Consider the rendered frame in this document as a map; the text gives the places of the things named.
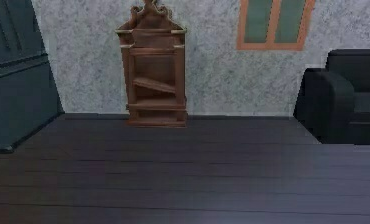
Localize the orange framed window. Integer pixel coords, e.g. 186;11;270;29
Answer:
236;0;317;52

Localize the brown carved wooden shelf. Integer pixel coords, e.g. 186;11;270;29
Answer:
114;0;189;129

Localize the black sofa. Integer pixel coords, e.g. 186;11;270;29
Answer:
293;48;370;146

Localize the dark teal cupboard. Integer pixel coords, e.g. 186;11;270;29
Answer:
0;0;65;155

